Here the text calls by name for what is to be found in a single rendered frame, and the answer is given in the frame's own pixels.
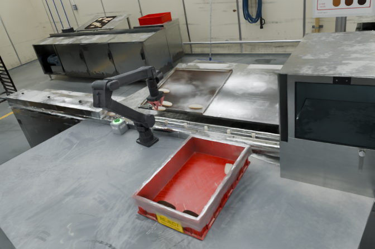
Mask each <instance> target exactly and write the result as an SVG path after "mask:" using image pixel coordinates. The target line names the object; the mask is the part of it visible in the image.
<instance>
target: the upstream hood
mask: <svg viewBox="0 0 375 249"><path fill-rule="evenodd" d="M5 98H6V99H7V101H8V103H14V104H20V105H24V106H30V107H37V108H43V109H49V110H53V111H59V112H65V113H72V114H78V115H82V116H88V117H94V118H100V119H101V118H103V117H104V116H106V115H107V113H106V112H108V110H105V109H101V108H95V107H93V97H85V96H79V95H71V94H61V93H52V92H43V91H38V90H29V89H22V90H19V91H17V92H15V93H13V94H11V95H8V96H6V97H5Z"/></svg>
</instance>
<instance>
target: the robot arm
mask: <svg viewBox="0 0 375 249"><path fill-rule="evenodd" d="M145 78H147V79H146V82H147V86H148V89H149V93H150V95H149V96H148V97H147V98H146V99H147V100H148V102H149V104H151V105H152V106H153V107H154V109H155V110H157V111H158V106H159V107H162V102H163V100H164V95H162V94H163V93H164V91H159V90H158V86H157V84H158V83H159V82H160V81H161V80H162V79H163V78H164V75H163V74H162V72H161V71H160V70H156V69H155V67H154V66H142V67H140V68H138V69H137V70H133V71H130V72H127V73H124V74H121V75H117V76H114V77H111V78H105V79H103V80H96V81H95V82H93V83H92V90H93V107H95V108H101V109H105V110H108V111H110V112H112V113H115V114H117V115H119V116H122V117H124V118H127V119H130V120H131V121H132V122H133V123H134V125H135V126H136V129H137V131H138V132H139V138H138V139H136V142H137V143H138V144H140V145H143V146H146V147H151V146H152V145H154V144H155V143H156V142H158V141H159V139H158V137H155V136H154V135H153V132H152V131H151V129H150V128H152V127H153V126H154V125H155V116H154V115H152V114H144V113H141V112H138V111H136V110H134V109H132V108H130V107H127V106H125V105H124V104H122V103H120V102H117V101H116V100H114V99H112V93H113V91H114V90H116V89H119V87H122V86H124V85H127V84H130V83H133V82H136V81H138V80H141V79H145ZM160 99H161V104H160V103H159V101H158V100H160ZM153 103H154V104H156V107H155V105H154V104H153Z"/></svg>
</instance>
